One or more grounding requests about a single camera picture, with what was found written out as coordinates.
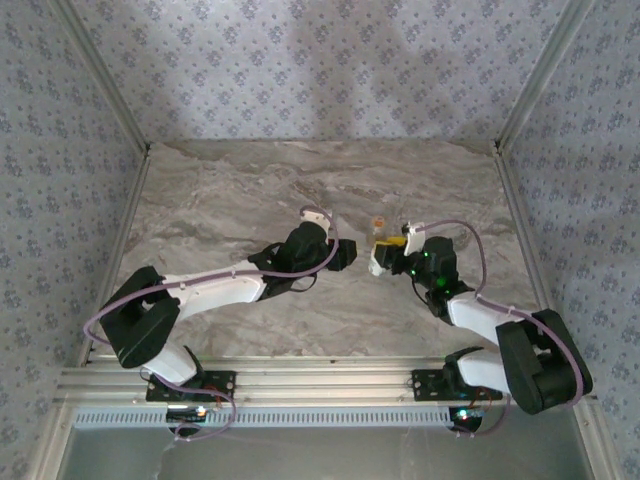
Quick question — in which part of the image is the aluminium frame post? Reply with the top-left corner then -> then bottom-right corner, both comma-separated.
49,0 -> 152,154
493,0 -> 596,152

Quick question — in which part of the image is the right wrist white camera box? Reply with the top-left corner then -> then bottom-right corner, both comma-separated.
401,221 -> 427,257

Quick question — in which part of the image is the grey metal panel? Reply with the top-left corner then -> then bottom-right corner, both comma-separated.
52,424 -> 599,480

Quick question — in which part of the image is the white pill bottle green cap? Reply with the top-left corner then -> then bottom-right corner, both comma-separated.
367,248 -> 389,279

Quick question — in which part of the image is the aluminium table side rail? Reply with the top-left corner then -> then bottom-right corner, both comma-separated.
492,144 -> 572,365
74,144 -> 152,369

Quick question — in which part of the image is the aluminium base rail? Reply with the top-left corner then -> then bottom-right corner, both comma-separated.
53,355 -> 600,407

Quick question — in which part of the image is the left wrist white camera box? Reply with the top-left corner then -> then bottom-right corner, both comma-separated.
298,206 -> 335,235

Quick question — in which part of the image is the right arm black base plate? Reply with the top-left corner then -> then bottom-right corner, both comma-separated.
410,368 -> 504,403

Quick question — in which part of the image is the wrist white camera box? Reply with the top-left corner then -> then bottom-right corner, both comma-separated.
401,221 -> 427,257
298,206 -> 335,235

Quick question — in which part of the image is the grey slotted cable duct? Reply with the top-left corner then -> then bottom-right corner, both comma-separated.
72,405 -> 454,430

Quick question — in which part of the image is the clear glass pill bottle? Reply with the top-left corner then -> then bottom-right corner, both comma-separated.
369,215 -> 389,246

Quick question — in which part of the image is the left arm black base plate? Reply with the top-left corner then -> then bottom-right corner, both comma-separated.
145,369 -> 237,404

